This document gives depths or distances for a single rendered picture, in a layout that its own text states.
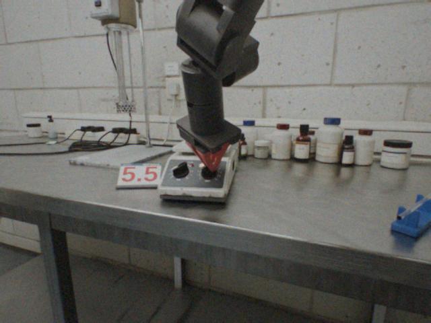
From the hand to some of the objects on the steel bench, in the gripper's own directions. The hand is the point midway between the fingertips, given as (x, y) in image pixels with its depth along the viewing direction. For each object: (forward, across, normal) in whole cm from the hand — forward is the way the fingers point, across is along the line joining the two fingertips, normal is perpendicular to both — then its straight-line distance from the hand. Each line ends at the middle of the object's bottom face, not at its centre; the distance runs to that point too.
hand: (212, 165), depth 52 cm
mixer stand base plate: (+23, -43, -3) cm, 49 cm away
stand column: (+28, -49, +6) cm, 57 cm away
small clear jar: (+25, -14, +29) cm, 41 cm away
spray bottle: (+40, -103, -18) cm, 112 cm away
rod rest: (+2, +30, +16) cm, 34 cm away
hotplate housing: (+10, -5, 0) cm, 11 cm away
